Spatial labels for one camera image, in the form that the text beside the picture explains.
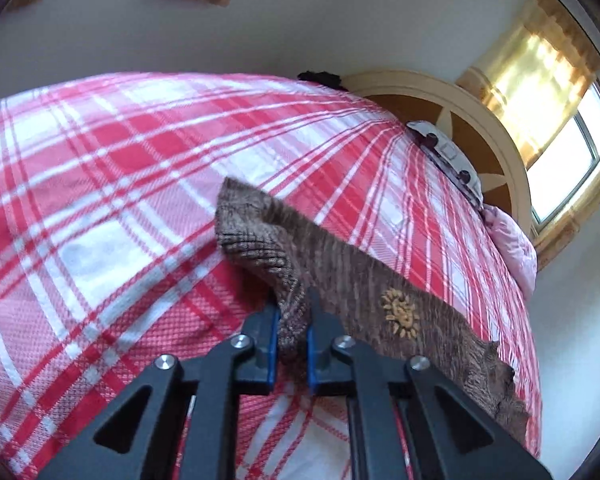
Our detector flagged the grey patterned pillow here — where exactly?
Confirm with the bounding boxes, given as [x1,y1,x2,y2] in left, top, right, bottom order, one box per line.
[407,120,486,208]

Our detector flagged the yellow curtain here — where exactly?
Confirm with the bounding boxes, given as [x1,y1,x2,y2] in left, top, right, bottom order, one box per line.
[455,0,600,271]

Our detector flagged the black object beside bed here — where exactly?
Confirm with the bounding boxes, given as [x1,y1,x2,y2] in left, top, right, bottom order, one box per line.
[297,69,343,90]

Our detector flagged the brown striped small garment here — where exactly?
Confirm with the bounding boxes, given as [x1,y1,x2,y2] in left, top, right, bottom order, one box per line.
[214,176,531,446]

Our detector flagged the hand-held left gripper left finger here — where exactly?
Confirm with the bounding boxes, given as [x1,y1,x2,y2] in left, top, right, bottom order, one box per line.
[37,305,283,480]

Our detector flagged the red plaid bed blanket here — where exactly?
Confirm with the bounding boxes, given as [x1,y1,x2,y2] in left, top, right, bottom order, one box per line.
[0,71,543,480]

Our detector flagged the pink pillow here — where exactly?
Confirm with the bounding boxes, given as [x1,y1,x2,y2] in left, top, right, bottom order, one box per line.
[481,204,538,306]

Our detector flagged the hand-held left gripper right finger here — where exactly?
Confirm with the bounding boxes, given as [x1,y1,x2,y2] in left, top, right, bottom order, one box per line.
[306,287,555,480]

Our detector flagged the cream and brown headboard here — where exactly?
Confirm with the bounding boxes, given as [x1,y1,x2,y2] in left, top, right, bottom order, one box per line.
[340,69,533,233]

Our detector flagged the window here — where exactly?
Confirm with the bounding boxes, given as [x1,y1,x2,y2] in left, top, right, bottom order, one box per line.
[525,80,600,226]

